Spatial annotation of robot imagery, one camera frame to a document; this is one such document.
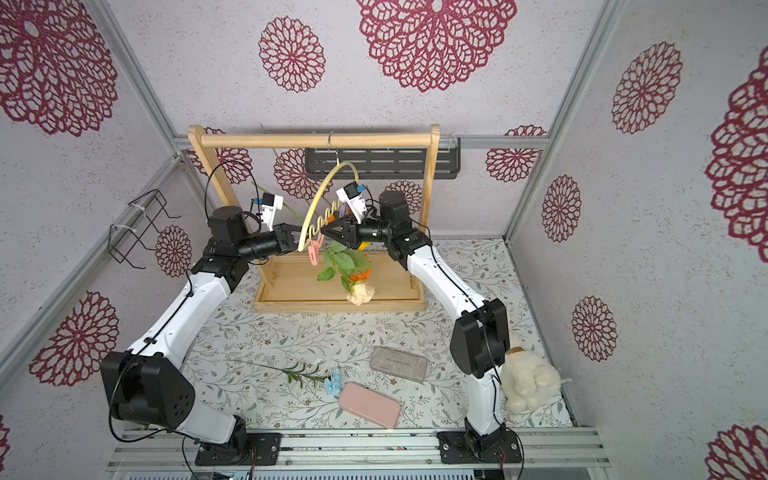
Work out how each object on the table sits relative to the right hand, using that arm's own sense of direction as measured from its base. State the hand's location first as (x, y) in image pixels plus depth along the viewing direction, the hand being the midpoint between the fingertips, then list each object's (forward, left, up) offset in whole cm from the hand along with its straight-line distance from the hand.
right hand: (322, 226), depth 72 cm
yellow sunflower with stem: (-3, -10, -3) cm, 11 cm away
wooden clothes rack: (+7, +19, -34) cm, 39 cm away
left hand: (0, +2, -2) cm, 3 cm away
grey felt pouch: (-20, -19, -34) cm, 44 cm away
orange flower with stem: (0, -9, -15) cm, 17 cm away
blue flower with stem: (-25, -1, -32) cm, 41 cm away
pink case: (-31, -12, -36) cm, 49 cm away
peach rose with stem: (-9, -8, -15) cm, 19 cm away
